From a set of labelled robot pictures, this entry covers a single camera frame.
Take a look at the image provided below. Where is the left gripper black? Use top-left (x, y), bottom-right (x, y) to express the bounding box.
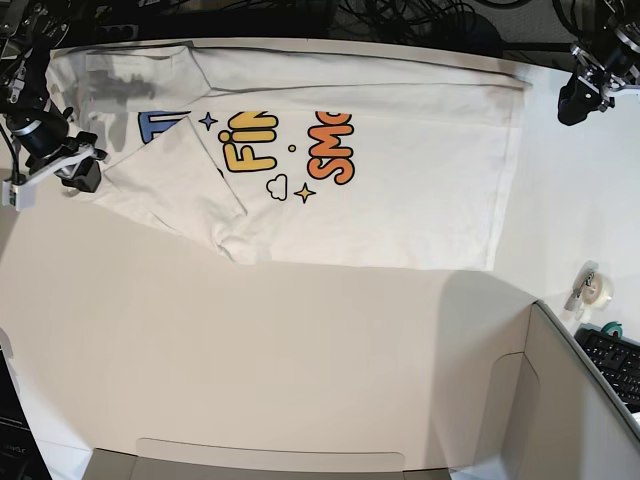
top-left (557, 44), bottom-right (639, 125)

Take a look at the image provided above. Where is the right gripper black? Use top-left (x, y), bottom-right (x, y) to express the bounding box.
top-left (9, 132), bottom-right (107, 193)

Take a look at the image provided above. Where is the white t-shirt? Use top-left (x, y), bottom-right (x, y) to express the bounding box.
top-left (46, 46), bottom-right (526, 270)

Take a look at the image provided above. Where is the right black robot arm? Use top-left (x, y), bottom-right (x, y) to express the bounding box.
top-left (1, 1), bottom-right (107, 207)

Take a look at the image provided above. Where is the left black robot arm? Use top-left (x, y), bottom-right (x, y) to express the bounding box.
top-left (557, 1), bottom-right (639, 126)

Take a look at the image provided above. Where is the white tape dispenser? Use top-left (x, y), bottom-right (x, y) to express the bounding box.
top-left (564, 260), bottom-right (614, 323)

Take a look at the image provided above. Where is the green tape roll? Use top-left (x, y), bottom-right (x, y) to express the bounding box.
top-left (601, 322), bottom-right (623, 338)

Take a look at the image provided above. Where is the black computer keyboard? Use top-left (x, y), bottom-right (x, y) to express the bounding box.
top-left (574, 329), bottom-right (640, 413)

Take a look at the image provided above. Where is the beige cardboard side panel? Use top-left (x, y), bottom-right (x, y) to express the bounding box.
top-left (442, 301), bottom-right (639, 479)

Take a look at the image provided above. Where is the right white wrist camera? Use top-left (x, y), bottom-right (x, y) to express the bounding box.
top-left (1, 180), bottom-right (36, 211)

